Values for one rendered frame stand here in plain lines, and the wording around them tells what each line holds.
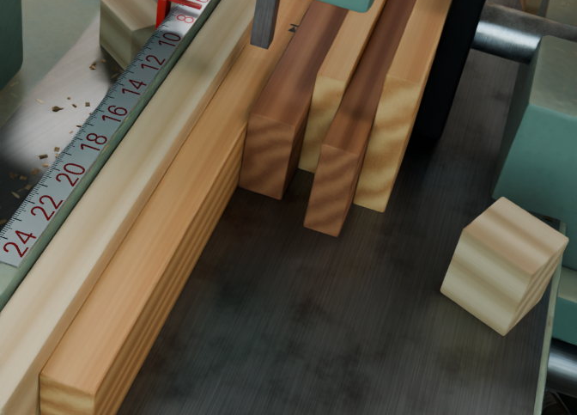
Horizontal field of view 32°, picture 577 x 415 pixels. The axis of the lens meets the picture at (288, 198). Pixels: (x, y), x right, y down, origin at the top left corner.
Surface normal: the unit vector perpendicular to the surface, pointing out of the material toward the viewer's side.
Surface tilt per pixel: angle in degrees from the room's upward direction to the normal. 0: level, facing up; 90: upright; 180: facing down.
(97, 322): 0
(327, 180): 90
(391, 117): 90
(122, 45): 90
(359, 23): 0
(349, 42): 0
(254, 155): 90
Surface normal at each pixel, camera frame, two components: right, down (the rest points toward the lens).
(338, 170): -0.29, 0.62
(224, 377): 0.15, -0.73
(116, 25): -0.79, 0.32
